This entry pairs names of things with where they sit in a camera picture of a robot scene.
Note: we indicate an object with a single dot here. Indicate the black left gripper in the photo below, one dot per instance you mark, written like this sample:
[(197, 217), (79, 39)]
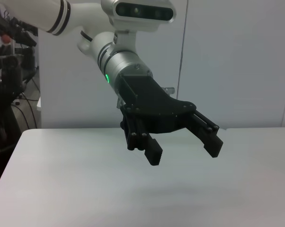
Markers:
[(152, 106)]

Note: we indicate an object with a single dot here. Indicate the black background machine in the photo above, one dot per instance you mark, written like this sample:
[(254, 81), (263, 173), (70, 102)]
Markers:
[(7, 71)]

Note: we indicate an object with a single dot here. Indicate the small red round object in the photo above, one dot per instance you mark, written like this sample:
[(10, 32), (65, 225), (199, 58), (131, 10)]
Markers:
[(6, 39)]

